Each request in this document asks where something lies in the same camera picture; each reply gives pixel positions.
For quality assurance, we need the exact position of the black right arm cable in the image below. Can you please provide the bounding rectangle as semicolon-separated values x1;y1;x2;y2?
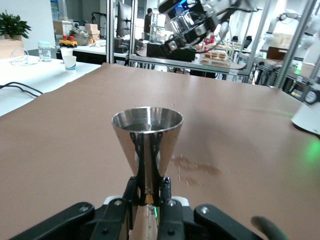
212;0;263;25

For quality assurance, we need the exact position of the grey cloth bag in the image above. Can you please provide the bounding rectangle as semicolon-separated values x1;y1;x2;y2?
69;26;91;47

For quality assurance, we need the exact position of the black monitor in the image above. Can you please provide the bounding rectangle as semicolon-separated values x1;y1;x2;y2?
116;1;133;38

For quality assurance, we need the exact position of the large cardboard box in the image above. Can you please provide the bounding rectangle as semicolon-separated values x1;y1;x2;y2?
267;32;295;61

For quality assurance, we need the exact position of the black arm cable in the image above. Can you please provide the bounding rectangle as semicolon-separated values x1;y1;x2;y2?
212;0;263;25
251;216;286;240

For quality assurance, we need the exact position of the tray of bread rolls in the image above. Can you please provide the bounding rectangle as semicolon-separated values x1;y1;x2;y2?
199;48;232;66

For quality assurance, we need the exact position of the brown table mat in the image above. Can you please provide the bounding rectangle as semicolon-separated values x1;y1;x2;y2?
0;62;320;240

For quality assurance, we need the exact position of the white paper cup blue band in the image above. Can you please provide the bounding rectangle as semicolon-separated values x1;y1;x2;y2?
62;55;78;74

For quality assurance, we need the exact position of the clear bottle blue cap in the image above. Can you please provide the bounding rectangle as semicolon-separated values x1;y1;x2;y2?
37;41;53;63

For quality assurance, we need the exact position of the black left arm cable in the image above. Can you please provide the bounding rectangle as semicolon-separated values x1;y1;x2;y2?
251;216;286;240

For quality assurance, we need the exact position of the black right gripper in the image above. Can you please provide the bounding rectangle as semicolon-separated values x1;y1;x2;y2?
159;0;221;57

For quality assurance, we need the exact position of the black desk cable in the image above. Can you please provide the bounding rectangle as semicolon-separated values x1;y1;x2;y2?
0;81;44;96

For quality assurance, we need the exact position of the green potted plant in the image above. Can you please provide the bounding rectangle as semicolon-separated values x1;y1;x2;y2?
0;9;33;41

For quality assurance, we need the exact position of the black equipment box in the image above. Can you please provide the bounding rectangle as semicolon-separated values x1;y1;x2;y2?
146;42;197;63

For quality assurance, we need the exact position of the tan cardboard box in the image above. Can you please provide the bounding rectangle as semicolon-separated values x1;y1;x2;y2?
0;38;25;60

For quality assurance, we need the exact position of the person in dark clothes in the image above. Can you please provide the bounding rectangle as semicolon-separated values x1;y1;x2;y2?
143;7;154;41

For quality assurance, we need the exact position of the aluminium frame post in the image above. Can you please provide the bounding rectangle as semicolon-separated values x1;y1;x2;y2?
246;0;272;85
128;0;138;67
274;0;315;88
106;0;116;65

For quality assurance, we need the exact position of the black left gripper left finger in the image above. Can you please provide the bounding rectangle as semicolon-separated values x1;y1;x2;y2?
9;176;140;240

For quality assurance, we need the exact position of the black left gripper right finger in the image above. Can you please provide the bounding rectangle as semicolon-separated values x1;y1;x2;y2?
157;176;266;240

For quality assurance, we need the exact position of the steel double jigger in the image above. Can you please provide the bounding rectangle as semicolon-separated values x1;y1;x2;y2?
111;106;185;240

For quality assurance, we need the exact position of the white coiled cable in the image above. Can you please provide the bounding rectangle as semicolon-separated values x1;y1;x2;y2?
9;47;39;66

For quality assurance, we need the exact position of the long liquid puddle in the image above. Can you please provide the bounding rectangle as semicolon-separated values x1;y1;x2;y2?
169;154;223;187

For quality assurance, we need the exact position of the plain white paper cup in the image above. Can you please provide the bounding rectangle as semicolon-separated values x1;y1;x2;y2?
59;47;74;58

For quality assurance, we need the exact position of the brown cardboard box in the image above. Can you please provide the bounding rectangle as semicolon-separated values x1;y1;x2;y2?
84;22;101;41

